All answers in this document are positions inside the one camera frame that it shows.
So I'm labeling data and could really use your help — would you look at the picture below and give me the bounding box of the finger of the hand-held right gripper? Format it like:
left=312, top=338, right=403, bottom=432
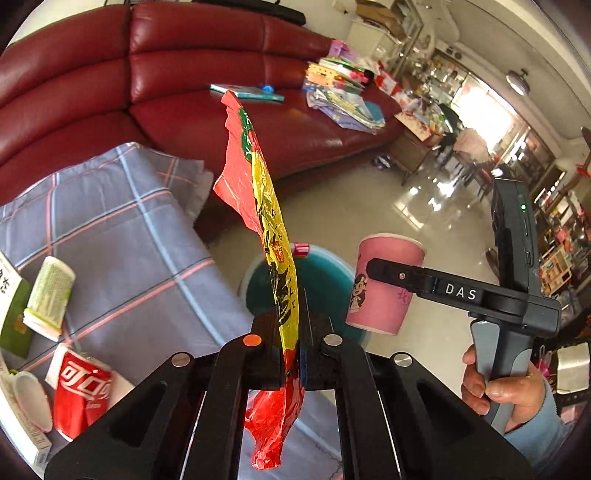
left=367, top=257, right=490, bottom=308

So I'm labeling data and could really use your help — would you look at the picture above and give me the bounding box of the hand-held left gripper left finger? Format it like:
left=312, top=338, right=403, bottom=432
left=44, top=314, right=284, bottom=480

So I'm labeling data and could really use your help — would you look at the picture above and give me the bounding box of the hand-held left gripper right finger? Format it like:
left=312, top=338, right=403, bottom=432
left=299, top=288, right=536, bottom=480

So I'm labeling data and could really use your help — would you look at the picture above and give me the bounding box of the pink paper cup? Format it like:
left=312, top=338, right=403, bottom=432
left=345, top=234, right=426, bottom=336

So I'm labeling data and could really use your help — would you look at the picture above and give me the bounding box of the teal plastic bucket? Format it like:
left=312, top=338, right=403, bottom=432
left=239, top=244, right=370, bottom=344

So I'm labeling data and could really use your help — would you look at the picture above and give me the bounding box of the red yellow snack wrapper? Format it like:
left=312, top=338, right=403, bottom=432
left=213, top=90, right=306, bottom=470

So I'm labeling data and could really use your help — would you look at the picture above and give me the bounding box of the white bottle with green label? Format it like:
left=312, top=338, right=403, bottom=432
left=23, top=256, right=76, bottom=342

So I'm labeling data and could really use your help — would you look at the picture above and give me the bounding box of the person's right forearm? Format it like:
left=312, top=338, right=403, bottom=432
left=503, top=378, right=575, bottom=480

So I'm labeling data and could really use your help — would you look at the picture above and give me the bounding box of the person's right hand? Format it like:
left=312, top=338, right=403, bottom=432
left=462, top=344, right=548, bottom=432

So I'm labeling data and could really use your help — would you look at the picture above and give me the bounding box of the wooden side table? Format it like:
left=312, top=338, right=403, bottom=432
left=388, top=113, right=446, bottom=185

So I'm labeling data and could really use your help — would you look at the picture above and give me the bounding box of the red printed paper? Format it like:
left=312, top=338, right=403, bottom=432
left=394, top=110, right=446, bottom=141

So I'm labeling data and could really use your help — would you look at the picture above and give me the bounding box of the blue plaid cloth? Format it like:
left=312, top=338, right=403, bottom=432
left=0, top=142, right=259, bottom=457

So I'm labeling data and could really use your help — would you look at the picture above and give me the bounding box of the ceiling lamp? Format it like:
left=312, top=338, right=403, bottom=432
left=505, top=69, right=532, bottom=97

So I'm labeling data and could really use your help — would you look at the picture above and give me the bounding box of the red soda can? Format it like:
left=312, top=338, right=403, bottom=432
left=53, top=344, right=114, bottom=441

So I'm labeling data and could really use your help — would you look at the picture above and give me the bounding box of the pile of colourful books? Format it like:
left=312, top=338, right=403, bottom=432
left=302, top=58, right=375, bottom=90

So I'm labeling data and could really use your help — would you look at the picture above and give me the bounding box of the glass display cabinet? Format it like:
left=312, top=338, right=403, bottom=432
left=402, top=9, right=467, bottom=100

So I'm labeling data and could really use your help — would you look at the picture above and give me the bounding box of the white lid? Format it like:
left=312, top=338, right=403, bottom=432
left=4, top=371, right=54, bottom=432

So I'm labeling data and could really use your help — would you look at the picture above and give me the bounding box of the white carton box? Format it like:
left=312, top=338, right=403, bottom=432
left=0, top=360, right=52, bottom=467

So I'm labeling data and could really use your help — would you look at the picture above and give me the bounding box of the teal book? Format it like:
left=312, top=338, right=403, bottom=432
left=210, top=83, right=286, bottom=103

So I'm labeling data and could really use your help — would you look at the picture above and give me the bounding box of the green and white box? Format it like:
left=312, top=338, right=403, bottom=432
left=0, top=251, right=32, bottom=358

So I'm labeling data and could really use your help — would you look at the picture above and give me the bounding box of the dark red leather sofa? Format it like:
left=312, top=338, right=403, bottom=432
left=0, top=2, right=403, bottom=199

